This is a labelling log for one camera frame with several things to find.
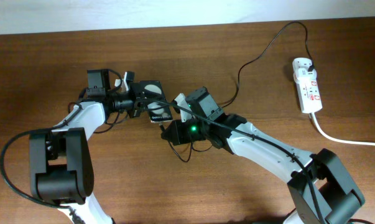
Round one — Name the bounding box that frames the black smartphone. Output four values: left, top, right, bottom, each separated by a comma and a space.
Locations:
139, 80, 173, 123

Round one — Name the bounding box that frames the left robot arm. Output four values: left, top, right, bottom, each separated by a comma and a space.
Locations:
29, 69, 142, 223

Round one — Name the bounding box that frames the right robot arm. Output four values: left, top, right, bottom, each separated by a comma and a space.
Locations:
162, 87, 365, 223

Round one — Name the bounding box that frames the white USB charger plug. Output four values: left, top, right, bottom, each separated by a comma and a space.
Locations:
292, 57, 317, 83

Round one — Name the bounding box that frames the white power strip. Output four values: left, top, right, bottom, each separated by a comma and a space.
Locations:
292, 57, 323, 114

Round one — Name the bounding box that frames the white power strip cord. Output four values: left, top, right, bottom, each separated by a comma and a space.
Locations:
309, 112, 375, 147

